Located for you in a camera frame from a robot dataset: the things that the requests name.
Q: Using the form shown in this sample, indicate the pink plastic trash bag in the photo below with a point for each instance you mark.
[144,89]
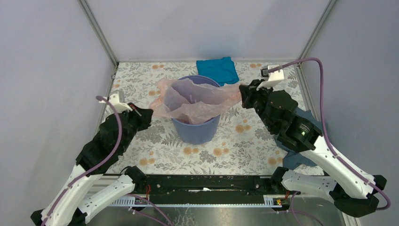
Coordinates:
[192,103]

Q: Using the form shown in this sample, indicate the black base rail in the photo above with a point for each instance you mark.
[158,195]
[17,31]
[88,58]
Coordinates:
[168,185]

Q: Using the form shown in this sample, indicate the white slotted cable duct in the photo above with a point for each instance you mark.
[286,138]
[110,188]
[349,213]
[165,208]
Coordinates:
[215,200]

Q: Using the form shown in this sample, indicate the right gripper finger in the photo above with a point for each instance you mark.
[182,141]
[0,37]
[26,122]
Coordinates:
[251,90]
[248,102]

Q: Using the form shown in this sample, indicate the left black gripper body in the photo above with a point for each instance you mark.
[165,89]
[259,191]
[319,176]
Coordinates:
[133,129]

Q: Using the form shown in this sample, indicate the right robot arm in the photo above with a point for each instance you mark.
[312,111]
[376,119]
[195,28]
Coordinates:
[349,188]

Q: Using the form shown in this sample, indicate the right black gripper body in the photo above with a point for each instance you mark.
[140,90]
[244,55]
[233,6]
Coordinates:
[260,97]

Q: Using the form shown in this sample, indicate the blue plastic trash bin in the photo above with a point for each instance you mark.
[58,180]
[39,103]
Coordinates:
[197,134]

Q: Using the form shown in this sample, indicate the floral patterned table mat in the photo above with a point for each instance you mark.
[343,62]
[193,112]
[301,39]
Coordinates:
[241,145]

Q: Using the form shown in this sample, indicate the teal folded cloth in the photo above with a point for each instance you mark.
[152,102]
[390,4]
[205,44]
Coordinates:
[220,70]

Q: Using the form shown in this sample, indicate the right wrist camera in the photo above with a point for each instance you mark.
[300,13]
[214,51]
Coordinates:
[271,76]

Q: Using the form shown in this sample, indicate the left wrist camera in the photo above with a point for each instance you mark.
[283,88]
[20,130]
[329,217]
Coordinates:
[116,98]

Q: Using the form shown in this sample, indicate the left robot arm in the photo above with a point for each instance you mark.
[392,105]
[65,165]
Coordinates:
[71,207]

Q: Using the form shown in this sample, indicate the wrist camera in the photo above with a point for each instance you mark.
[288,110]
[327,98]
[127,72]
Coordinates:
[116,98]
[271,76]

